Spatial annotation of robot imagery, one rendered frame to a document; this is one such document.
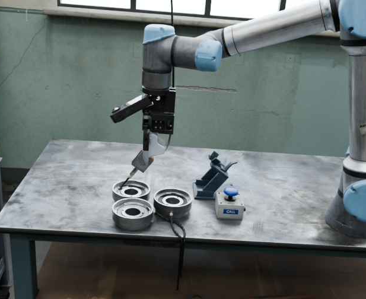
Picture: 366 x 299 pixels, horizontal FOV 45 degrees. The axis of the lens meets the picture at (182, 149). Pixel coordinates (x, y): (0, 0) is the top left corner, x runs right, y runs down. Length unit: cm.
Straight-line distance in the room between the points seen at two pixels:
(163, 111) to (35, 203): 43
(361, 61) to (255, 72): 181
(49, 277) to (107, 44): 166
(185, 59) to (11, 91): 199
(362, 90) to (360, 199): 24
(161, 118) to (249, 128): 178
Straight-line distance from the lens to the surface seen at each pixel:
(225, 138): 289
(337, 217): 128
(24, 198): 131
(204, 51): 107
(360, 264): 165
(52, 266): 146
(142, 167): 123
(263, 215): 128
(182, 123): 284
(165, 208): 118
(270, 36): 116
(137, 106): 115
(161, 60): 110
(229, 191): 121
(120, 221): 113
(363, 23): 98
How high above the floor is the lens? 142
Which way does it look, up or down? 22 degrees down
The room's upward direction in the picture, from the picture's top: 5 degrees clockwise
